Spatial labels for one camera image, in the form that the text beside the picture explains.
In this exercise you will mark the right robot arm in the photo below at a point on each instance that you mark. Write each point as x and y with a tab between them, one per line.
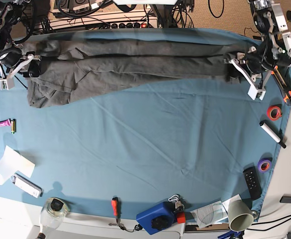
12	13

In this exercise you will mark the silver carabiner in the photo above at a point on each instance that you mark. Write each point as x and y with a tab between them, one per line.
174	198

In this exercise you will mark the white marker pen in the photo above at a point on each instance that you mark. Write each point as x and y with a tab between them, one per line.
277	138

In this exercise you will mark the red small block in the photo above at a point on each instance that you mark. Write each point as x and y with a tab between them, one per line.
181	218

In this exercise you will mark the black remote control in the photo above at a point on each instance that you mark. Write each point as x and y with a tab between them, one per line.
252	182

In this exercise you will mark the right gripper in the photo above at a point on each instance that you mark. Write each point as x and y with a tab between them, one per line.
12	57

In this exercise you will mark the orange utility knife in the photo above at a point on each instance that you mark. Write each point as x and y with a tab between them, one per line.
282	85

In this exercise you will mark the grey green cup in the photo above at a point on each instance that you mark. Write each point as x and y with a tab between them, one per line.
240	216

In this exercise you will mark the white black box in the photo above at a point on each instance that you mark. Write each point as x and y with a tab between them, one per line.
26	186

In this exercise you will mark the dark grey T-shirt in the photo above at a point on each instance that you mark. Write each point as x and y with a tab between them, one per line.
76	70

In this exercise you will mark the small padlock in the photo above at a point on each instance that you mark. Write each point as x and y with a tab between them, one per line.
179	207

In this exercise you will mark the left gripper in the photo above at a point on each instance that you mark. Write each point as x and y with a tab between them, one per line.
254	62

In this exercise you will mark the white paper roll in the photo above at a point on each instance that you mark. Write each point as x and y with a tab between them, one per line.
11	162

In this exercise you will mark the power strip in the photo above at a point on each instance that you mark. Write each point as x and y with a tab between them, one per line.
128	24

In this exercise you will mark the paper with drawing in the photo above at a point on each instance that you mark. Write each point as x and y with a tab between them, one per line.
213	213

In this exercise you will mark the red tape roll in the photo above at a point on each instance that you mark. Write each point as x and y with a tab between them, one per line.
274	113

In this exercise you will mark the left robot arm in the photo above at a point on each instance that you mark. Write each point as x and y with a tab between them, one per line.
275	48

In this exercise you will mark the pink glue tube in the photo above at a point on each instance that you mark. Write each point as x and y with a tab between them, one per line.
6	122

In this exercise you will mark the blue plastic box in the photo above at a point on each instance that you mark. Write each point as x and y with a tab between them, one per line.
157	218

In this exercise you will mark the purple tape roll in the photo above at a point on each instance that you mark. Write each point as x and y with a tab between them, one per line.
264	164

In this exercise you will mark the green yellow battery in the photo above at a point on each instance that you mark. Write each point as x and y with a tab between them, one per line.
13	126

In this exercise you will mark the red handled screwdriver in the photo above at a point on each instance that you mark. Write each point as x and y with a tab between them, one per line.
116	211

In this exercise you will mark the clear glass jar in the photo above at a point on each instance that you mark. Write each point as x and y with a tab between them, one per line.
52	214

